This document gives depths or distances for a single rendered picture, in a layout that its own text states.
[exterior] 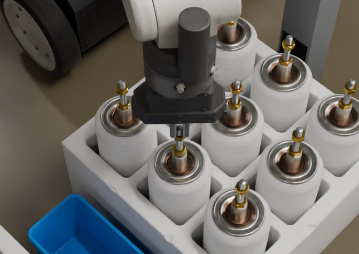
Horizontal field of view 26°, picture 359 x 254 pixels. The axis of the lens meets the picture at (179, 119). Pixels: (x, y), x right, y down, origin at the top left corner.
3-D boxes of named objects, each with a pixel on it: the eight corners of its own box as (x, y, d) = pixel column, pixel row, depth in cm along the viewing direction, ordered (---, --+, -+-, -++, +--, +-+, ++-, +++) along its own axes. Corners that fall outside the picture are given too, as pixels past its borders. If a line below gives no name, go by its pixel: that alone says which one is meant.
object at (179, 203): (168, 255, 126) (167, 201, 111) (140, 209, 131) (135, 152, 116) (218, 228, 129) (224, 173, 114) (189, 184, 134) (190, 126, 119)
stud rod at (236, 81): (237, 108, 119) (240, 78, 113) (236, 113, 118) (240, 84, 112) (231, 107, 119) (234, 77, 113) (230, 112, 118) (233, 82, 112)
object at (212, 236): (204, 295, 123) (207, 245, 108) (199, 239, 128) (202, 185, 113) (264, 291, 123) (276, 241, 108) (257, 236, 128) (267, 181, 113)
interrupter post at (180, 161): (176, 173, 114) (176, 161, 112) (168, 161, 116) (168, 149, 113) (190, 166, 115) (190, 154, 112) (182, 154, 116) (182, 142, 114)
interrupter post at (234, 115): (239, 110, 121) (240, 97, 118) (242, 122, 120) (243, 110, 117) (224, 112, 121) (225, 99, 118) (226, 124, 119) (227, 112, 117)
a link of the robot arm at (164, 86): (224, 78, 106) (229, 19, 96) (229, 137, 100) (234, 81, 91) (132, 80, 106) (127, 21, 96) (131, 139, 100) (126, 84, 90)
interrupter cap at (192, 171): (170, 194, 112) (170, 192, 112) (145, 156, 116) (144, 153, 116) (214, 172, 115) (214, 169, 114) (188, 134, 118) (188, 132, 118)
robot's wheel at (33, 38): (7, 39, 161) (-12, -30, 145) (27, 27, 163) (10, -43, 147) (67, 96, 153) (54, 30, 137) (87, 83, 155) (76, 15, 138)
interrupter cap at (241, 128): (252, 95, 123) (252, 92, 122) (262, 134, 118) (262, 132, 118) (205, 100, 122) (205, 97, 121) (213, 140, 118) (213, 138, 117)
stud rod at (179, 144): (178, 152, 114) (178, 123, 108) (184, 156, 114) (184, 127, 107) (174, 157, 114) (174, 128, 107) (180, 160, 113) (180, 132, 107)
